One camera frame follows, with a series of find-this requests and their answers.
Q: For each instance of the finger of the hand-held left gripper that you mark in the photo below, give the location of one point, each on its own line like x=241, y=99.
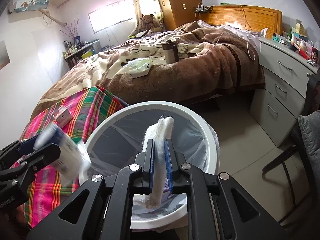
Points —
x=42, y=155
x=25, y=147

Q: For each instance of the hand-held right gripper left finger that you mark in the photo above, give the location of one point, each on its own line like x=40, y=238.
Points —
x=150, y=172

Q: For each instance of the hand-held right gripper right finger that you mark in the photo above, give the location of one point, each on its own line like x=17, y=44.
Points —
x=170, y=172

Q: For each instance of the white tissue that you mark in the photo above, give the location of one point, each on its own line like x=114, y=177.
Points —
x=160, y=152

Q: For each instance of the blue white plastic packet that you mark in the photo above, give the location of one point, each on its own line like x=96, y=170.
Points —
x=71, y=155

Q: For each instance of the small purple carton box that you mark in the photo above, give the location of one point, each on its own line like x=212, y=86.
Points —
x=62, y=116

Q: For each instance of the clear plastic bin liner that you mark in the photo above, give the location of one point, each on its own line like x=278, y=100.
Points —
x=125, y=135

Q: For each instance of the white round trash bin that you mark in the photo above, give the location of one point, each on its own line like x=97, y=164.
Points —
x=120, y=112

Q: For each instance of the pink green plaid cloth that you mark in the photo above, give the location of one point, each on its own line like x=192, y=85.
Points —
x=82, y=105

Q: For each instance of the green white tissue pack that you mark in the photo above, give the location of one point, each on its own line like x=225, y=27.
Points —
x=137, y=66

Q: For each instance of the cluttered small desk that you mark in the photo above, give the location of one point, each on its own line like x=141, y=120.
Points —
x=80, y=51

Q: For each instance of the bed with brown blanket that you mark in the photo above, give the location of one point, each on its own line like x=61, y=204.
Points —
x=200, y=65

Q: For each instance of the black flat device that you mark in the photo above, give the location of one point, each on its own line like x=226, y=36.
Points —
x=187, y=55

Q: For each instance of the brown travel mug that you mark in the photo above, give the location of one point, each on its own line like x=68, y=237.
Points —
x=168, y=52

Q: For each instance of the dried flower branches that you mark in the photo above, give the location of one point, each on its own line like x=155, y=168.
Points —
x=72, y=30

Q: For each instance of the wrapped air conditioner pipe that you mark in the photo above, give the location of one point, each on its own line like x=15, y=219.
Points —
x=52, y=18

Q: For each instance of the grey drawer nightstand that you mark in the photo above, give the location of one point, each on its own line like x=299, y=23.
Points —
x=275, y=80

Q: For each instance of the grey cushion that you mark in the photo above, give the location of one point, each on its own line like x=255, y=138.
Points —
x=311, y=142

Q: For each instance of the brown teddy bear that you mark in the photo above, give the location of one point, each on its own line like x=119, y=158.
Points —
x=147, y=20

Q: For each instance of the lilac bed sheet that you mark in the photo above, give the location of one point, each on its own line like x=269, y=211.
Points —
x=225, y=28

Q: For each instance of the bright window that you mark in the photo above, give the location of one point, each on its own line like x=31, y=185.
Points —
x=110, y=15

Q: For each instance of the black metal chair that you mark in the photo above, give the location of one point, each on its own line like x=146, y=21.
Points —
x=311, y=97

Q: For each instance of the black shelf with power strip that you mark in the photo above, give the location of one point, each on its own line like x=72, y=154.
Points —
x=202, y=9

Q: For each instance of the wooden wardrobe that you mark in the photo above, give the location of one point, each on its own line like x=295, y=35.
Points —
x=180, y=2

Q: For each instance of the wooden bed headboard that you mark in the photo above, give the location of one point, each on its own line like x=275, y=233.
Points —
x=250, y=17

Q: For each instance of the green flat box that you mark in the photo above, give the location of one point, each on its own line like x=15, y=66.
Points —
x=224, y=3

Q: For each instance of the assorted boxes and bottles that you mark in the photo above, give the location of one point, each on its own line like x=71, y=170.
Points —
x=300, y=45

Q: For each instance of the covered wall air conditioner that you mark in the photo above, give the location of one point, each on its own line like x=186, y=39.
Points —
x=30, y=3

